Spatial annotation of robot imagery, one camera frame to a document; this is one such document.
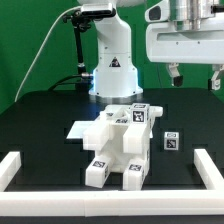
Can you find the white chair seat part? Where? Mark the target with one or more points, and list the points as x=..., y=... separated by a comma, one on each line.
x=123, y=145

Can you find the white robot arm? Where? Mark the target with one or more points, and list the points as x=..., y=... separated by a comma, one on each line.
x=115, y=77

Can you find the white chair back frame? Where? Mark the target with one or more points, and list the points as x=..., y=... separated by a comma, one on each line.
x=96, y=136

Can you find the white U-shaped border fence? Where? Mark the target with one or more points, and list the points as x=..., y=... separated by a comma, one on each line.
x=209, y=201

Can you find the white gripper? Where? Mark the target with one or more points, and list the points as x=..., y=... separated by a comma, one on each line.
x=187, y=31

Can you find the black camera stand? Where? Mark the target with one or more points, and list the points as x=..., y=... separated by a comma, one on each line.
x=81, y=23

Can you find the grey camera on stand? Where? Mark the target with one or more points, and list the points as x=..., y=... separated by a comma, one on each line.
x=103, y=9

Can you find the white tagged cube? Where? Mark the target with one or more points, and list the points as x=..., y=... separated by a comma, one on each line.
x=139, y=112
x=171, y=141

